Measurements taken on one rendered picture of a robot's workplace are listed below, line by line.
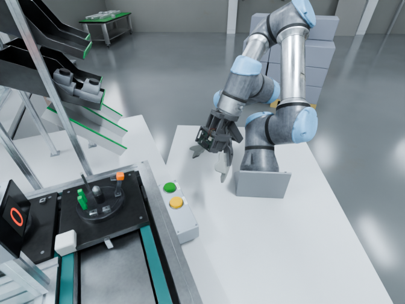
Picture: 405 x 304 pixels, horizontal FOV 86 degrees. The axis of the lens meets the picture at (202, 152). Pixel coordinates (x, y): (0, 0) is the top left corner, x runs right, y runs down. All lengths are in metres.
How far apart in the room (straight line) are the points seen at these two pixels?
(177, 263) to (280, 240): 0.35
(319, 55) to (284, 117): 2.56
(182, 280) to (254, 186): 0.41
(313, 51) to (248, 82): 2.73
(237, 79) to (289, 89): 0.29
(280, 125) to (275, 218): 0.33
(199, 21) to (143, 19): 2.11
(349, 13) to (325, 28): 6.34
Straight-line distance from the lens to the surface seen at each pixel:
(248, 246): 0.77
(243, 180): 0.81
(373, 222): 2.28
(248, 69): 0.60
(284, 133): 0.80
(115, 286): 0.68
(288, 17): 0.97
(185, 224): 0.67
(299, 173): 1.05
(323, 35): 3.67
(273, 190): 0.87
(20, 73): 0.81
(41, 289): 0.68
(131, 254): 0.71
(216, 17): 9.37
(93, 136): 0.86
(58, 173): 1.15
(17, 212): 0.51
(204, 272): 0.72
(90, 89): 0.81
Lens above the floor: 1.52
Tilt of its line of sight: 38 degrees down
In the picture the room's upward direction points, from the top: straight up
